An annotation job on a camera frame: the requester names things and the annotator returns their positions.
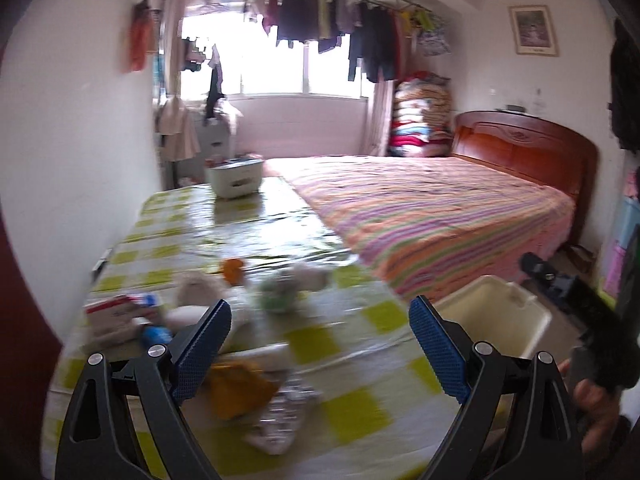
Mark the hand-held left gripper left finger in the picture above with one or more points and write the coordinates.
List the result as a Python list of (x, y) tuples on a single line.
[(200, 355)]

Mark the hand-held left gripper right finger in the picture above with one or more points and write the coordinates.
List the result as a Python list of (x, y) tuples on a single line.
[(440, 355)]

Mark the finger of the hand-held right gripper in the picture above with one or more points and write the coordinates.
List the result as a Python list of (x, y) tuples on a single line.
[(537, 270)]

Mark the white tissue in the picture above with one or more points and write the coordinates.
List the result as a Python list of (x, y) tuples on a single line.
[(192, 317)]

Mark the white plastic bin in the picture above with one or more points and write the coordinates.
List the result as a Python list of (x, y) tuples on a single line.
[(495, 310)]

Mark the white foam fruit net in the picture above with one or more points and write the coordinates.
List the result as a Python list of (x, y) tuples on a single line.
[(200, 287)]

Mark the person's right hand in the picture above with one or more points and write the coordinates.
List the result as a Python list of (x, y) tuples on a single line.
[(597, 410)]

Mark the blue bottle cap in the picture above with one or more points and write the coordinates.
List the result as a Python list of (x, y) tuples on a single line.
[(156, 336)]

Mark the orange snack wrapper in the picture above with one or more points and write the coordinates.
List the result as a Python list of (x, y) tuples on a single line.
[(240, 390)]

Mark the orange peel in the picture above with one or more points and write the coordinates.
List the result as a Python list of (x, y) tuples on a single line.
[(233, 270)]

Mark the red and white carton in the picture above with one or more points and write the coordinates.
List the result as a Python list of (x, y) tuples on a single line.
[(115, 312)]

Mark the green and white wrapper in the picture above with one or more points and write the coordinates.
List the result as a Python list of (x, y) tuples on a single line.
[(277, 294)]

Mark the clear crumpled plastic wrapper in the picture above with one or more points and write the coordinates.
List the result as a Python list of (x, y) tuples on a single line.
[(285, 420)]

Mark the table with checkered cloth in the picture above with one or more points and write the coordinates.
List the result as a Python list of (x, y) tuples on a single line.
[(320, 360)]

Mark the striped bed blanket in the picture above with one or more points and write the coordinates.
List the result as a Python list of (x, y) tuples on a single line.
[(425, 210)]

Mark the wooden bed headboard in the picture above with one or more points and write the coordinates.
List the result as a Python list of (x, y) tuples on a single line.
[(525, 135)]

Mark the dark red wooden door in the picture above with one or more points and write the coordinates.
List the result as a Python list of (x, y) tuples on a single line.
[(25, 335)]

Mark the white plastic storage basket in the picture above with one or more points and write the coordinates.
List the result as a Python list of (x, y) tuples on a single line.
[(234, 177)]

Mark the stack of folded quilts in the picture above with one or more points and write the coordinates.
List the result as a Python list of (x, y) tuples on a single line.
[(420, 115)]

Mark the dark hanging clothing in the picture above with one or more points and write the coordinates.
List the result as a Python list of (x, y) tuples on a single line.
[(625, 90)]

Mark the pink curtain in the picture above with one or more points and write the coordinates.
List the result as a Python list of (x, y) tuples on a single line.
[(175, 35), (381, 115)]

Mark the beige hanging garment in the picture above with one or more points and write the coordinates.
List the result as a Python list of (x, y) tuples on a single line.
[(177, 127)]

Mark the black hanging garment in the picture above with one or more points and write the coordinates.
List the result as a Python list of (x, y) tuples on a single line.
[(215, 85)]

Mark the row of hanging clothes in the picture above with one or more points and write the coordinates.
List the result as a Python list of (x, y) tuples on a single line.
[(300, 15)]

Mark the framed wall picture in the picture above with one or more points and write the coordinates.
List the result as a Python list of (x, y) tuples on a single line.
[(534, 30)]

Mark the orange bag on wall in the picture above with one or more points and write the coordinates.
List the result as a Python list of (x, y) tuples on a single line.
[(141, 37)]

